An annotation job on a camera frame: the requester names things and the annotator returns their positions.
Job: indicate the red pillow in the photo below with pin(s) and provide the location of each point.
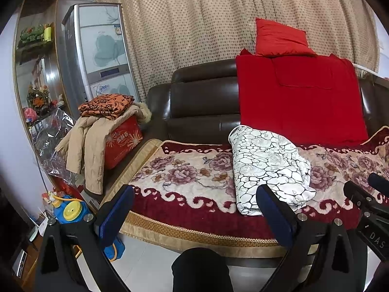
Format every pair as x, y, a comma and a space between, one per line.
279, 38

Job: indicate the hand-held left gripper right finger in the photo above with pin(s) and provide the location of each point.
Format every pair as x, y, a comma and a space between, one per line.
275, 216

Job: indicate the beige dotted curtain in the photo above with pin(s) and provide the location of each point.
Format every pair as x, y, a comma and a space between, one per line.
194, 27

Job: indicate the orange black patterned cloth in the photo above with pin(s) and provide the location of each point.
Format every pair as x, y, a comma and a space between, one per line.
106, 105

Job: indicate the pink round ornament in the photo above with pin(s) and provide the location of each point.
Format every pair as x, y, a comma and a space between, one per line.
29, 114

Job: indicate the white black-veined patterned coat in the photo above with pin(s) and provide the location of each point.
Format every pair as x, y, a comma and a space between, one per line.
267, 164

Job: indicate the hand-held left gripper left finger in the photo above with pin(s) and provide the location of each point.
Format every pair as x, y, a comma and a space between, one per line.
115, 216

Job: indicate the red printed cardboard box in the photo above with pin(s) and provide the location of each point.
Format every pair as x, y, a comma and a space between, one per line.
124, 143

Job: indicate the yellow cup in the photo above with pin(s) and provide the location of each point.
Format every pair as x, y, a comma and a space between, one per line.
48, 33

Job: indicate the white rail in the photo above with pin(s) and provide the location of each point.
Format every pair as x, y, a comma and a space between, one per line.
369, 71

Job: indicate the floral red beige blanket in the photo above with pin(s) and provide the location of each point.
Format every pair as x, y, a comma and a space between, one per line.
188, 170

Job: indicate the dark brown leather sofa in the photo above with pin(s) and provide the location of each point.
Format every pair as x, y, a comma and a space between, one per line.
203, 97

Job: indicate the large red cushion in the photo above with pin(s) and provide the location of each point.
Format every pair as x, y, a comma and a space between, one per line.
297, 106

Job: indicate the artificial flower arrangement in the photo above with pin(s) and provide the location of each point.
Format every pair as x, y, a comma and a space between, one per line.
38, 99

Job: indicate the wooden display cabinet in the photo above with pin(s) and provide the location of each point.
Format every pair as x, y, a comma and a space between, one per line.
39, 0

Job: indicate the small white box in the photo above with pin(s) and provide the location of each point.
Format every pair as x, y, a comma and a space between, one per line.
38, 229

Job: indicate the green ornament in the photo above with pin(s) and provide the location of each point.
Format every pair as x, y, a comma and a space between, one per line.
30, 33

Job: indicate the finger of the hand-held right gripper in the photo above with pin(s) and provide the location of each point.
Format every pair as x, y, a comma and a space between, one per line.
360, 196
380, 184

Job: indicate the beige padded jacket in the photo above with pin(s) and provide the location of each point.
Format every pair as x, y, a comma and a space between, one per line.
91, 146

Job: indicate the blue yellow plastic toy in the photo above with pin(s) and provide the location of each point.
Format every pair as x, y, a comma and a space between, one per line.
71, 211

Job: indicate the small pale figurine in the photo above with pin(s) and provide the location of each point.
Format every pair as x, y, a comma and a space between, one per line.
60, 100

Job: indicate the clear plastic bag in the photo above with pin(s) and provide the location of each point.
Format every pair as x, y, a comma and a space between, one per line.
51, 140

